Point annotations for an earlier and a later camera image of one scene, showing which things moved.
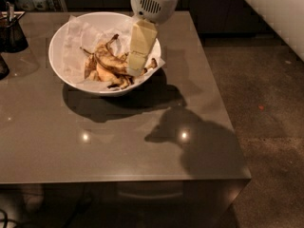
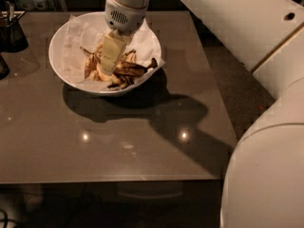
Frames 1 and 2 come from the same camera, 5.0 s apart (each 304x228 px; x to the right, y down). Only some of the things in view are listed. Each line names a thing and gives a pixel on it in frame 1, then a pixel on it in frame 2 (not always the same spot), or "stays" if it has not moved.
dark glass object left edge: x=4 y=68 stays
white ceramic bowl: x=90 y=53 stays
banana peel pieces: x=111 y=70 stays
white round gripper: x=154 y=6 to x=126 y=16
